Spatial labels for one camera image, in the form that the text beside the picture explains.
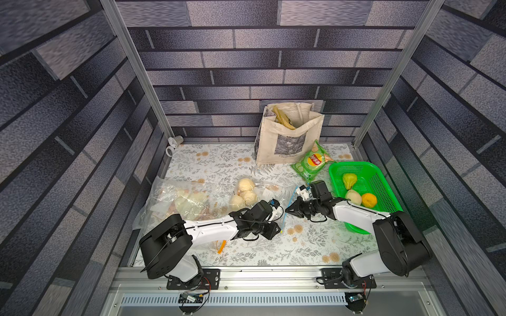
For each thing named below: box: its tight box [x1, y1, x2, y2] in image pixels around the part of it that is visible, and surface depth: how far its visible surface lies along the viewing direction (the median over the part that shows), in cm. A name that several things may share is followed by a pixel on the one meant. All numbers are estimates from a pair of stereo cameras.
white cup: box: [165, 134, 184, 158], surface depth 120 cm
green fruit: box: [342, 172, 358, 191], surface depth 99 cm
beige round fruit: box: [345, 188, 363, 206], surface depth 92 cm
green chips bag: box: [290, 139, 338, 184], surface depth 101 cm
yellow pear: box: [361, 192, 378, 209], surface depth 91 cm
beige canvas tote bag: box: [254, 102, 325, 166], surface depth 100 cm
